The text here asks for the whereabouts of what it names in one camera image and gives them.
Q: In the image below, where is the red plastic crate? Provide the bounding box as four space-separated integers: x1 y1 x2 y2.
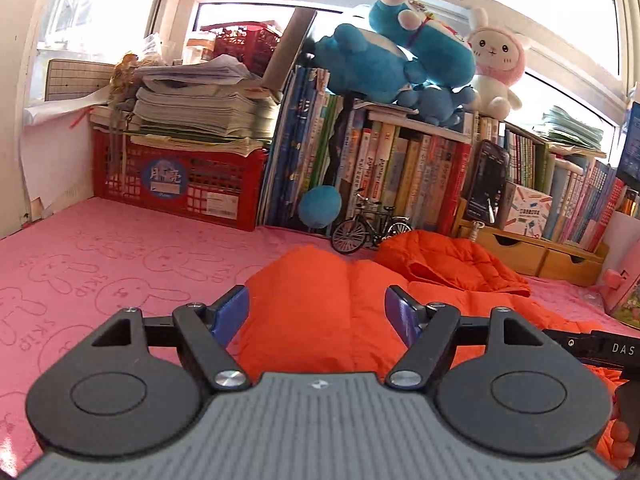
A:
91 127 268 232

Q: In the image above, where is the orange puffer jacket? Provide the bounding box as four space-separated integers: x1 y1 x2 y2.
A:
235 230 640 476

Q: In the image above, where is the blue cat plush red collar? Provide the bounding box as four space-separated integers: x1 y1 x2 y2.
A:
369 0 477 88

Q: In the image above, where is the black strap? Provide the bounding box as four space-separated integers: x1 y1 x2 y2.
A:
322 95 353 188

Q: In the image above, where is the row of slim textbooks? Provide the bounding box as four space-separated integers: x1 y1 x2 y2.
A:
542 157 640 253

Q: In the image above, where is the blue plush ball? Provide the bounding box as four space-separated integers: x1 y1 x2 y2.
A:
299 185 343 228

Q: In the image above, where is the white pencil-print box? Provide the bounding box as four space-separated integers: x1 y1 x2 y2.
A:
500 181 553 238

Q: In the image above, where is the pink toy house box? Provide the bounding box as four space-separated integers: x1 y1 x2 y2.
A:
602 255 640 331

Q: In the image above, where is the large white paper sheet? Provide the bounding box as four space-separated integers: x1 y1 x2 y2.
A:
22 92 108 211

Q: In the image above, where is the pink white bunny plush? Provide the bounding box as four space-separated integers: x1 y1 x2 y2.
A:
465 7 531 121

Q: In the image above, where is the row of small green paperbacks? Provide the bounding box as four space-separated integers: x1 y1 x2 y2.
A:
504 127 551 191

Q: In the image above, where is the white card sheet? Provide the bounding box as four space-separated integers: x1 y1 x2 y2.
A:
595 210 637 281

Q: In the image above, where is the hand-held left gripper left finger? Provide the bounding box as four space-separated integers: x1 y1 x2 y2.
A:
90 284 251 392

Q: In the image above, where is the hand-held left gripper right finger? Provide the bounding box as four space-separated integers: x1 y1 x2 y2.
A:
384 285 551 391

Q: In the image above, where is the miniature bicycle model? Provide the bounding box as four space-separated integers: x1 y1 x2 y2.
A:
331 188 413 255

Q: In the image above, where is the blue printed board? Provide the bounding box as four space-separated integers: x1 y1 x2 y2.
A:
616 101 640 186

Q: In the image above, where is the person's right hand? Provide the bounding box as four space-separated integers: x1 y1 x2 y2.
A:
609 419 633 471

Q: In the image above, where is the red plastic basket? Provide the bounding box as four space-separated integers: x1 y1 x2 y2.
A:
200 21 283 77

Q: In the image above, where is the smartphone in red case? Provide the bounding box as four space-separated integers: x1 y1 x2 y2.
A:
465 139 511 223

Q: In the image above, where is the grid patterned board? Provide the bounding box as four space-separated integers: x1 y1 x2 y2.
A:
45 59 118 103

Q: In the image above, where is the stack of green paper sheets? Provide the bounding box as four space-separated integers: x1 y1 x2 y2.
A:
532 105 607 153

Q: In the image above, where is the grey leaning board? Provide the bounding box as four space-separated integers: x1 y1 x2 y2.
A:
262 7 318 95

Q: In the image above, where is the wooden drawer organizer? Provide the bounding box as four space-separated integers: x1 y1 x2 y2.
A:
452 197 610 287

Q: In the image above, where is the row of thick storybooks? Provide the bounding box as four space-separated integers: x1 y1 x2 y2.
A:
257 65 473 238

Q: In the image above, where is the small blue plush toy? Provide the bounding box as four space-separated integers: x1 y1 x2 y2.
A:
397 84 478 128

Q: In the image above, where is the stack of paper workbooks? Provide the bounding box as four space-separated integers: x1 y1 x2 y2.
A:
90 55 281 158

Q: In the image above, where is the dried flower bunch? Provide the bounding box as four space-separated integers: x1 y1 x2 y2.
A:
109 52 148 111

